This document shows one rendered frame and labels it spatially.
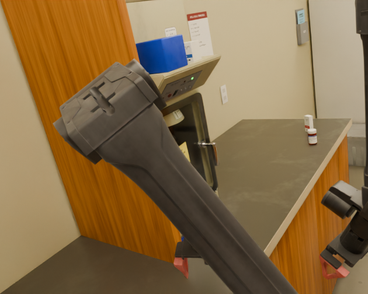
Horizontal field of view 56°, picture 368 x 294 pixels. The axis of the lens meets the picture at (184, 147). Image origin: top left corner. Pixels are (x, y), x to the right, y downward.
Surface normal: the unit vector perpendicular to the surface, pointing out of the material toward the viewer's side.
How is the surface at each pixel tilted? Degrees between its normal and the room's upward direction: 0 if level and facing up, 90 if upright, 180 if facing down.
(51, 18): 90
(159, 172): 77
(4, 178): 90
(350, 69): 90
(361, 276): 0
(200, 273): 0
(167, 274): 0
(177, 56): 90
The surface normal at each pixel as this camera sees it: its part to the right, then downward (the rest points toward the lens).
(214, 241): 0.17, 0.07
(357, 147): -0.57, 0.46
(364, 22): -0.76, 0.35
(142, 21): 0.80, 0.04
